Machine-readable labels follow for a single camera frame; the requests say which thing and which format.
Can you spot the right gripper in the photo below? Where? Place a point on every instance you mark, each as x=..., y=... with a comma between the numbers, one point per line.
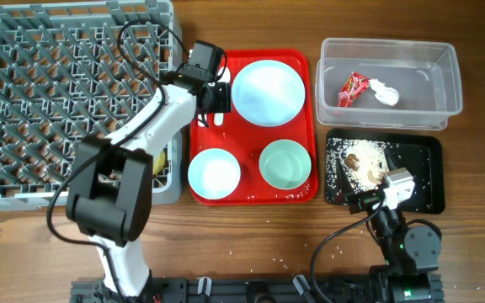
x=362, y=200

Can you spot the clear plastic waste bin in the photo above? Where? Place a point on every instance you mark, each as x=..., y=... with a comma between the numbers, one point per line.
x=426, y=75

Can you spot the red plastic serving tray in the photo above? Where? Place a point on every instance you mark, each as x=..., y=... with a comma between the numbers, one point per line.
x=246, y=141

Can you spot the green bowl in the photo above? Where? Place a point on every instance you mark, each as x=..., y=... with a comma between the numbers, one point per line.
x=285, y=164

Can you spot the yellow plastic cup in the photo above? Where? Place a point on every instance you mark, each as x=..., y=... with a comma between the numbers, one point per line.
x=159, y=162

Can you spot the white plastic fork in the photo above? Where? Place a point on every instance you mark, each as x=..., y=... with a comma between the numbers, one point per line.
x=202, y=120

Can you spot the large light blue plate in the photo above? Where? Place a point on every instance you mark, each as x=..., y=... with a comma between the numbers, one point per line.
x=268, y=93

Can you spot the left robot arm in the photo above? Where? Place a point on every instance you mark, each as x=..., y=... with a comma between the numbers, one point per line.
x=110, y=197

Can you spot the small light blue saucer bowl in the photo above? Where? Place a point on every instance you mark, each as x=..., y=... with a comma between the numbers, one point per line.
x=214, y=173

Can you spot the grey plastic dishwasher rack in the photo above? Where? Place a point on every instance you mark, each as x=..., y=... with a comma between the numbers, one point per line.
x=68, y=70

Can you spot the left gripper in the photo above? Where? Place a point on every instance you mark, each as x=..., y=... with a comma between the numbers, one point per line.
x=224, y=98

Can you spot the red snack wrapper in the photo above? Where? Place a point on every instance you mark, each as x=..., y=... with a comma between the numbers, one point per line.
x=355, y=85

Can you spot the black plastic tray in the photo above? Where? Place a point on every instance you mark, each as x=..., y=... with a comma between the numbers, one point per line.
x=420, y=155

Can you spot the leftover rice and food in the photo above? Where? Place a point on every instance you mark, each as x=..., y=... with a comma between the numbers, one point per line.
x=363, y=162

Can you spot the white napkin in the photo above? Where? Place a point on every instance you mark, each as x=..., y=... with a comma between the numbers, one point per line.
x=384, y=94

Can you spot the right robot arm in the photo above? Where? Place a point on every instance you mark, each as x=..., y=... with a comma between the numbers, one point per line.
x=410, y=248

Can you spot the white plastic spoon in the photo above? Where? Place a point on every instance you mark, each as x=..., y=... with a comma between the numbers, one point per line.
x=225, y=76

